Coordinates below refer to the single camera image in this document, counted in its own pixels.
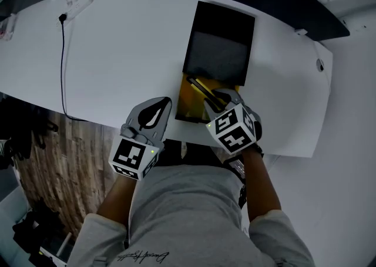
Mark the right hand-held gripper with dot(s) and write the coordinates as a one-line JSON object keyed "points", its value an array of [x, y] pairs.
{"points": [[232, 129]]}

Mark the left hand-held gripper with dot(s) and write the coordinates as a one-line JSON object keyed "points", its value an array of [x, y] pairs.
{"points": [[129, 154]]}

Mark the black and yellow utility knife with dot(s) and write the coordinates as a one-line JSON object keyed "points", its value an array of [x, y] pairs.
{"points": [[199, 87]]}

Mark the black box with yellow inside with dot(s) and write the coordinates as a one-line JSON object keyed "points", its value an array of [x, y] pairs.
{"points": [[218, 51]]}

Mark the person's left forearm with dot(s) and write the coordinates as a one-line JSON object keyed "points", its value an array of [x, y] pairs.
{"points": [[117, 198]]}

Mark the person's right forearm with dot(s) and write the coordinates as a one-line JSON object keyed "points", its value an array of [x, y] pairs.
{"points": [[260, 183]]}

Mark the person's grey sweatshirt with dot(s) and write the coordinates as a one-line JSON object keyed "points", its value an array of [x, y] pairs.
{"points": [[188, 216]]}

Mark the white partition clip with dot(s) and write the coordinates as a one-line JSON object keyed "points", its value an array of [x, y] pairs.
{"points": [[301, 32]]}

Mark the black items on floor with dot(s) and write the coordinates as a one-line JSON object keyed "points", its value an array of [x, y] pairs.
{"points": [[23, 133]]}

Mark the white power strip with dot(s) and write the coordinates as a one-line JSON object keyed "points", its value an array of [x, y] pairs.
{"points": [[77, 1]]}

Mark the black bag on floor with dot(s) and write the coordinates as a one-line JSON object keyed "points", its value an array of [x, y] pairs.
{"points": [[38, 230]]}

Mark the white object with red marks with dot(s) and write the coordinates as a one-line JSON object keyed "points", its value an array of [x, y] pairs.
{"points": [[7, 26]]}

